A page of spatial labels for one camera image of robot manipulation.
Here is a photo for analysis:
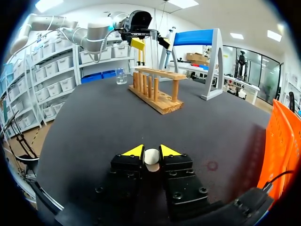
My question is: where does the clear glass beaker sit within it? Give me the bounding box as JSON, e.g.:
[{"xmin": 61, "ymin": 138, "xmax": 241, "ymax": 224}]
[{"xmin": 115, "ymin": 67, "xmax": 128, "ymax": 86}]

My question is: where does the white and blue pipette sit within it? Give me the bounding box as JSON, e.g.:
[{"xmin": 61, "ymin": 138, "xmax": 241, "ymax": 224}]
[{"xmin": 163, "ymin": 26, "xmax": 177, "ymax": 69}]

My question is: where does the clear glass test tube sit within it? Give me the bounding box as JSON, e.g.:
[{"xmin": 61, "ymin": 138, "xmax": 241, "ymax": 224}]
[{"xmin": 150, "ymin": 30, "xmax": 159, "ymax": 82}]

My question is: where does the white stand with blue panel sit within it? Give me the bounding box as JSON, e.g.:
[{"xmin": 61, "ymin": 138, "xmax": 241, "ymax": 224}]
[{"xmin": 158, "ymin": 28, "xmax": 224, "ymax": 102}]

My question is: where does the wooden test tube rack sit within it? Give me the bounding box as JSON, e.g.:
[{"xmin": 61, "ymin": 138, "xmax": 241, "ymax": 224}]
[{"xmin": 127, "ymin": 66, "xmax": 188, "ymax": 115}]

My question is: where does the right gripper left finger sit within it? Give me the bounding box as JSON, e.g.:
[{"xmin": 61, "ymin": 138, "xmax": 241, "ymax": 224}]
[{"xmin": 94, "ymin": 144, "xmax": 145, "ymax": 214}]

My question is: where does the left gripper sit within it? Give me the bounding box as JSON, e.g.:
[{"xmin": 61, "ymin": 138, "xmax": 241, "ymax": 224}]
[{"xmin": 120, "ymin": 10, "xmax": 172, "ymax": 50}]

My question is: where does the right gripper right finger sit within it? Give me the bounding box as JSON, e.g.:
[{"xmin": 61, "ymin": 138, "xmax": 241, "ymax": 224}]
[{"xmin": 158, "ymin": 144, "xmax": 210, "ymax": 221}]

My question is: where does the beige cork stopper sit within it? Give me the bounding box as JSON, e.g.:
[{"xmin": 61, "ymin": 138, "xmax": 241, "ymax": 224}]
[{"xmin": 143, "ymin": 148, "xmax": 161, "ymax": 173}]

